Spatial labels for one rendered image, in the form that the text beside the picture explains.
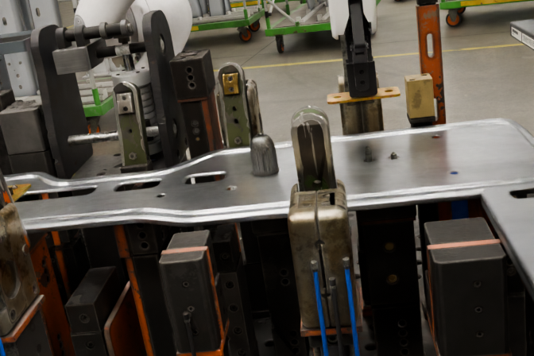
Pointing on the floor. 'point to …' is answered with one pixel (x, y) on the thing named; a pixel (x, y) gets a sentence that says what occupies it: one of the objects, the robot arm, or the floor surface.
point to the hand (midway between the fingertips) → (361, 75)
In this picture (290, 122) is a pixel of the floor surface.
